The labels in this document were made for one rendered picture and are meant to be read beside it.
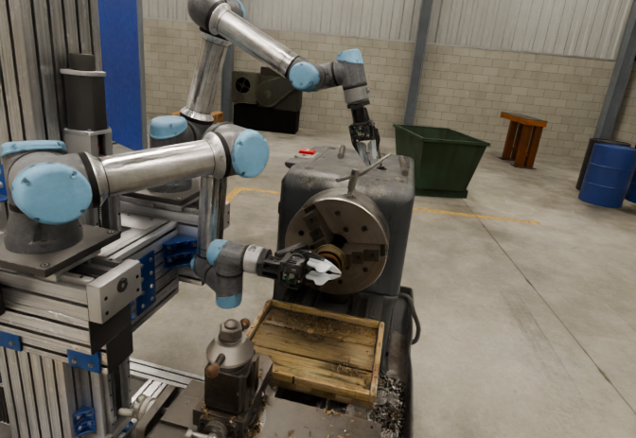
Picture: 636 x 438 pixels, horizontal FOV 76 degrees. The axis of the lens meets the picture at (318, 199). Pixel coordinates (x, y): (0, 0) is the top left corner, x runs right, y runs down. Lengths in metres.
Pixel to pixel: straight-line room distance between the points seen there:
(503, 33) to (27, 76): 11.07
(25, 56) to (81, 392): 1.03
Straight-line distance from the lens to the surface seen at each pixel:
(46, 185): 0.88
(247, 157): 1.01
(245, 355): 0.73
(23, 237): 1.06
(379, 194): 1.34
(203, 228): 1.22
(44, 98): 1.26
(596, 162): 7.46
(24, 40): 1.23
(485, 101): 11.59
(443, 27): 11.40
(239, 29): 1.26
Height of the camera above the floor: 1.59
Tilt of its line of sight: 18 degrees down
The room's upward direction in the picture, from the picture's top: 6 degrees clockwise
